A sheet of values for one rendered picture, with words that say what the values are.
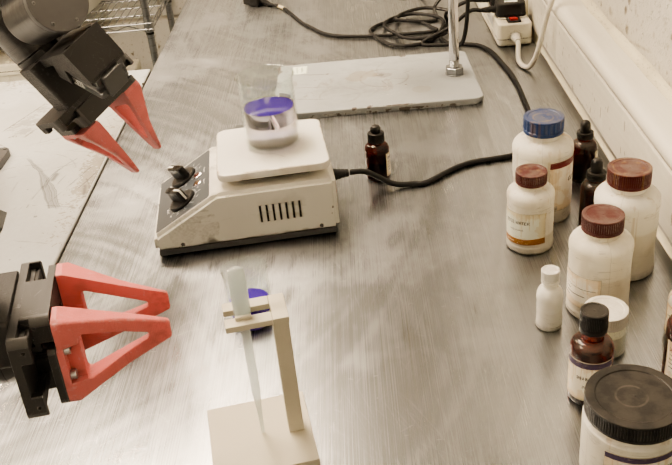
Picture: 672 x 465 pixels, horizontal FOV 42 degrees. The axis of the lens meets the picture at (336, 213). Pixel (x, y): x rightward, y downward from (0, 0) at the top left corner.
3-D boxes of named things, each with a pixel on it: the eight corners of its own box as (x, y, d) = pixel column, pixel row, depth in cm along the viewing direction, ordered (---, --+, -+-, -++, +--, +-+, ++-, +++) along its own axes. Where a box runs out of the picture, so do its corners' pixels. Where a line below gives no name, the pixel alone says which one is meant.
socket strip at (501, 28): (498, 47, 142) (498, 21, 140) (464, -18, 177) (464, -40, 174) (532, 44, 142) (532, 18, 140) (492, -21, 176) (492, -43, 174)
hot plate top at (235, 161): (217, 184, 92) (216, 176, 91) (217, 137, 102) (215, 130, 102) (331, 168, 92) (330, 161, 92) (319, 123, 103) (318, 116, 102)
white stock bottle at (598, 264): (616, 287, 83) (624, 194, 78) (637, 322, 78) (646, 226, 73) (558, 293, 83) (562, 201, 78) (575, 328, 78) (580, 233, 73)
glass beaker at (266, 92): (244, 137, 100) (234, 67, 96) (300, 130, 100) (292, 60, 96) (245, 164, 94) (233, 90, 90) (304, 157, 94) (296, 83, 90)
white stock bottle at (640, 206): (659, 255, 87) (670, 156, 82) (647, 288, 83) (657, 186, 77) (597, 244, 90) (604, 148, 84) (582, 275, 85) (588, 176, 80)
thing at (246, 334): (256, 437, 69) (226, 274, 61) (254, 428, 70) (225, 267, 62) (271, 433, 69) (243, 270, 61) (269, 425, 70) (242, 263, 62)
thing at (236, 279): (234, 320, 64) (225, 268, 61) (252, 317, 64) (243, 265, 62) (235, 325, 63) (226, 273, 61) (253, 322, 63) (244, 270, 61)
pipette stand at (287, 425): (216, 488, 66) (186, 354, 59) (208, 417, 73) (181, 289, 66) (320, 466, 67) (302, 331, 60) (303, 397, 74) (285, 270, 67)
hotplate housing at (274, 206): (157, 261, 95) (143, 196, 91) (163, 203, 106) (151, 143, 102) (361, 232, 96) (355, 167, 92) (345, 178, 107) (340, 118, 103)
